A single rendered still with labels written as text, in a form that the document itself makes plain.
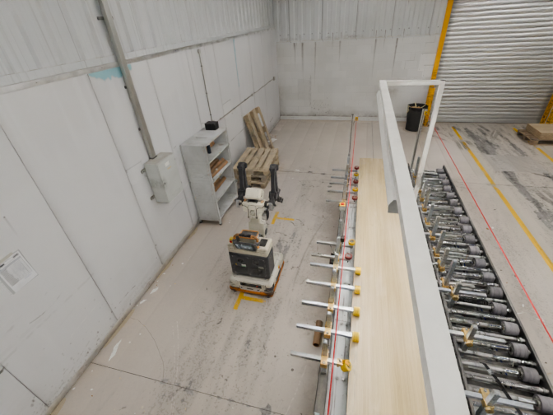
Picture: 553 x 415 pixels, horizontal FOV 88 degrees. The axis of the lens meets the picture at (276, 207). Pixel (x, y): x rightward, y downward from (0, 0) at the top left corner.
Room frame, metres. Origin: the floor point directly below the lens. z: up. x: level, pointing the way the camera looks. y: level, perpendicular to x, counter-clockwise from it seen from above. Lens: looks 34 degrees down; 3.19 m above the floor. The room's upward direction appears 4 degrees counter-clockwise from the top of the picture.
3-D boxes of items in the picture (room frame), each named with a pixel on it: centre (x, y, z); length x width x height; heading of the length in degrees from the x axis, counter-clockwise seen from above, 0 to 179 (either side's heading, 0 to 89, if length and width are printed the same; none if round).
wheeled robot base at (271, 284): (2.94, 0.34, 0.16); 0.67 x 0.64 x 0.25; 162
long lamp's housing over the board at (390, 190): (2.33, -0.98, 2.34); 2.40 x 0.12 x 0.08; 163
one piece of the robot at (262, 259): (2.86, 0.37, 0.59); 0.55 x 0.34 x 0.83; 72
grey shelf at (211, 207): (4.80, 1.13, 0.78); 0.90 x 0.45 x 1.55; 163
